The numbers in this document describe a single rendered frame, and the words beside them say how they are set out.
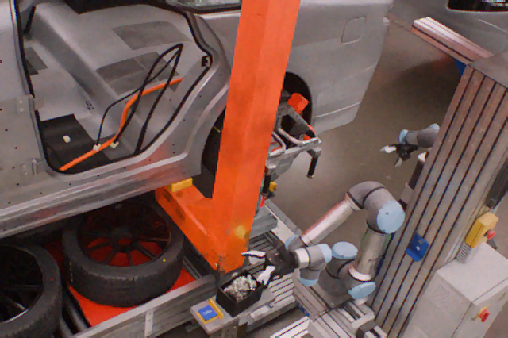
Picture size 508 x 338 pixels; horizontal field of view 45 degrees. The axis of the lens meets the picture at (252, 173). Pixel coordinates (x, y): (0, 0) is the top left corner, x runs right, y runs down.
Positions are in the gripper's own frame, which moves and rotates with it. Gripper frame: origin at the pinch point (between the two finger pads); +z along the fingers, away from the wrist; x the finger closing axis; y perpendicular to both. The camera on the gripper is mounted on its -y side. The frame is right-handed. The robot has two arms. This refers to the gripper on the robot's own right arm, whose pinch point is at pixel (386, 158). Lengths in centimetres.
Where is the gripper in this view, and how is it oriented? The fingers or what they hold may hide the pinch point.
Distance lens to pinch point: 376.7
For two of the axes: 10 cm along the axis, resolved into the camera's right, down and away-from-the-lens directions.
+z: -7.5, 5.1, 4.2
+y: -0.6, 5.8, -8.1
